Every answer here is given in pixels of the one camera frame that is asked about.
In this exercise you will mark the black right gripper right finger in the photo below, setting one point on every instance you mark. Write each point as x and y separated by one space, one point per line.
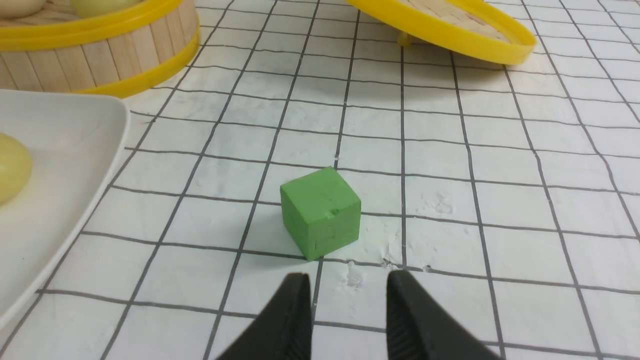
418 328

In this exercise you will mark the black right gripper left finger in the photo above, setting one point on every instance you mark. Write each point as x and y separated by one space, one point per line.
283 330

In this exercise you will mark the white steamed bun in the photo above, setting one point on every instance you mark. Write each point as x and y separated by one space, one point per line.
16 9

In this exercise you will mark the white square plate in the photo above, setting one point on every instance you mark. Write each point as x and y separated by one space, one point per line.
76 142

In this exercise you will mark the yellow-green steamed bun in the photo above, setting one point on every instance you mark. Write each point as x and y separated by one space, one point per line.
15 167

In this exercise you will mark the green cube block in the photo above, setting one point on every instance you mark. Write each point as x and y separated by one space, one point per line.
321 212

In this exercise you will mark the white grid tablecloth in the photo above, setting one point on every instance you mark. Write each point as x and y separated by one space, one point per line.
511 193

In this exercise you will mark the bamboo steamer lid yellow rim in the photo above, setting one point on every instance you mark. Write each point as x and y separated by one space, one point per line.
472 28

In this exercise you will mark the bamboo steamer basket yellow rim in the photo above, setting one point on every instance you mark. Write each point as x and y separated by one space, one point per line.
117 54

